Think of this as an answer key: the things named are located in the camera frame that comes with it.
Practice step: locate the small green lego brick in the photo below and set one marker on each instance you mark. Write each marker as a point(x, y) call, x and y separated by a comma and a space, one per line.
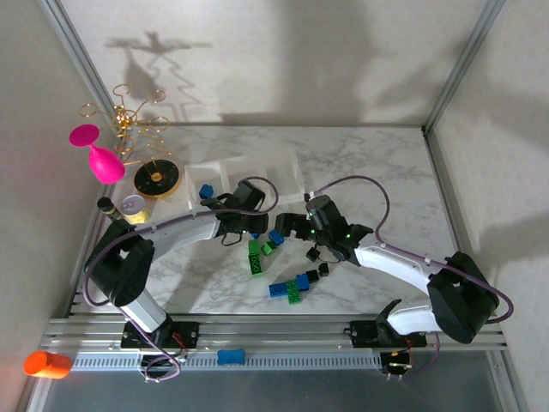
point(269, 248)

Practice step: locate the long green lego brick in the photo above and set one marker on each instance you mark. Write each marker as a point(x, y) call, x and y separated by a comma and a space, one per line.
point(294, 292)
point(255, 262)

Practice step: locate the long blue lego brick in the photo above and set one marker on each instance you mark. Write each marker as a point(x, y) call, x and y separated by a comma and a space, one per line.
point(278, 290)

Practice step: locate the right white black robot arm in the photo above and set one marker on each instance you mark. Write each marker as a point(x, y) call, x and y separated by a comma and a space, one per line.
point(394, 266)

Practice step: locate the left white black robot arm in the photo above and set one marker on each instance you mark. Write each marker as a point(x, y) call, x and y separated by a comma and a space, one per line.
point(184, 232)

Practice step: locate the white three-compartment container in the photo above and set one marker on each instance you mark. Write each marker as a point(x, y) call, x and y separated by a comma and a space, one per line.
point(201, 171)

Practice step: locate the yellow can silver lid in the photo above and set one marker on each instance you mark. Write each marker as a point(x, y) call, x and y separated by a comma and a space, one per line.
point(135, 206)

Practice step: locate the blue bone-shaped toy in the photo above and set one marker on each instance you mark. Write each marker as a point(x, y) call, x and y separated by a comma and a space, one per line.
point(231, 357)

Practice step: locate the black-lid spice jar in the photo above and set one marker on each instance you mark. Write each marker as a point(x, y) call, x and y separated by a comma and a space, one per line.
point(105, 205)

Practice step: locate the small black electronics box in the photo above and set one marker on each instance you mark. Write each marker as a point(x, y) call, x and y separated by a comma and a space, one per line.
point(396, 365)
point(161, 364)

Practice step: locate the pink plastic goblet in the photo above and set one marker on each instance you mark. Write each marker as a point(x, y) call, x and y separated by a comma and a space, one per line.
point(105, 165)

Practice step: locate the grey metal panel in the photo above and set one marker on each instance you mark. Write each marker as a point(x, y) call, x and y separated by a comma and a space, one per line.
point(274, 392)

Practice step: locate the orange plastic cylinder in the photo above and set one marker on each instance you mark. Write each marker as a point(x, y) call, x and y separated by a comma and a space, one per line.
point(47, 365)

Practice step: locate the aluminium mounting rail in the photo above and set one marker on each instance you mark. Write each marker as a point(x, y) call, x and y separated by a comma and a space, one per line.
point(274, 332)

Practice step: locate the aluminium table side rail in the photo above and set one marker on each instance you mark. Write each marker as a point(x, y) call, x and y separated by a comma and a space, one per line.
point(452, 206)
point(91, 223)

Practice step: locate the aluminium upright frame post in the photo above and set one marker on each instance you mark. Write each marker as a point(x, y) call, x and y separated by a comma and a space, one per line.
point(462, 64)
point(80, 64)

